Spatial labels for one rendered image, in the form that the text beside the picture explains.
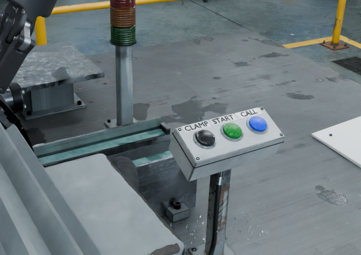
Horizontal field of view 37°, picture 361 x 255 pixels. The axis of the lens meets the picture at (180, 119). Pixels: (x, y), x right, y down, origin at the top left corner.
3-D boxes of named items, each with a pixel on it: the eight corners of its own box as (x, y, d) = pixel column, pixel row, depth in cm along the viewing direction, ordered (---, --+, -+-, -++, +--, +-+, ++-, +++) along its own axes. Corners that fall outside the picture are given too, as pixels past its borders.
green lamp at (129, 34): (116, 47, 127) (116, 28, 125) (106, 39, 131) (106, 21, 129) (139, 43, 130) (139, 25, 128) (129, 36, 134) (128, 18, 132)
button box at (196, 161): (187, 183, 83) (196, 162, 79) (166, 147, 86) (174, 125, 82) (275, 155, 91) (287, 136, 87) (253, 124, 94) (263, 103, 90)
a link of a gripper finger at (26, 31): (34, 11, 78) (45, 20, 74) (19, 44, 79) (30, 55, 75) (18, 5, 77) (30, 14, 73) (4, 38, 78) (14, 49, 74)
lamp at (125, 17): (116, 28, 125) (116, 9, 123) (106, 21, 129) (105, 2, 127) (139, 25, 128) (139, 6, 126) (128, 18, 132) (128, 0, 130)
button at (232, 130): (226, 145, 84) (230, 138, 83) (217, 131, 86) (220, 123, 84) (242, 141, 85) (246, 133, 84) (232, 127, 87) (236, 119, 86)
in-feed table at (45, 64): (17, 131, 137) (12, 88, 131) (-10, 91, 157) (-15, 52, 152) (106, 112, 148) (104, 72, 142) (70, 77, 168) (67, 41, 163)
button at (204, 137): (199, 153, 82) (202, 145, 80) (190, 138, 83) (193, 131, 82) (216, 148, 83) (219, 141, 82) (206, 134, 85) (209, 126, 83)
